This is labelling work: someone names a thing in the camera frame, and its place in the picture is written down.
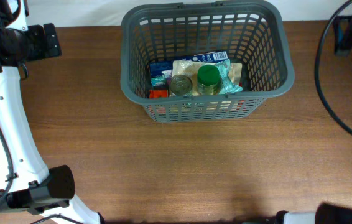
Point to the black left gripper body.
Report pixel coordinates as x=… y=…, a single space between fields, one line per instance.
x=35 y=44

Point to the orange spaghetti packet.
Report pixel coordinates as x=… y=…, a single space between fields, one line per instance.
x=159 y=93

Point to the grey plastic shopping basket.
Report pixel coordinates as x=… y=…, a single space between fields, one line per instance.
x=250 y=32

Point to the small metal tin can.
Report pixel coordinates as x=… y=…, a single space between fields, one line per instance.
x=180 y=85

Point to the beige grain bag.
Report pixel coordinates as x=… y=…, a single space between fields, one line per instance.
x=190 y=69

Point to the blue cardboard box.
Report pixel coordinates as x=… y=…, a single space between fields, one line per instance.
x=161 y=72

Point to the green lid glass jar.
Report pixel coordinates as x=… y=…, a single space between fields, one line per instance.
x=208 y=80

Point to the white green snack pack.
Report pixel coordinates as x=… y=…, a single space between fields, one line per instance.
x=226 y=85

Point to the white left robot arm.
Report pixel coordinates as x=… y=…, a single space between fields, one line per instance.
x=26 y=183

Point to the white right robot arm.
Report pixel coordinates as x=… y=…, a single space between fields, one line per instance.
x=326 y=213

